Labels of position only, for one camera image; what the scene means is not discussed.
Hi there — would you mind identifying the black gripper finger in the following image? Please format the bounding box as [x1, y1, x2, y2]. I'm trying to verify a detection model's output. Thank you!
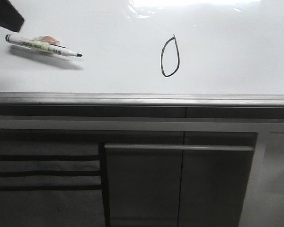
[0, 0, 25, 32]

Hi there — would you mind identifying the white black whiteboard marker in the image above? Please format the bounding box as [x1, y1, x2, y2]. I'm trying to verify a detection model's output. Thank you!
[5, 34, 82, 57]

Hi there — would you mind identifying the white whiteboard with aluminium frame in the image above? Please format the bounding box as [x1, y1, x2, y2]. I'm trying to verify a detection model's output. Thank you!
[0, 0, 284, 107]

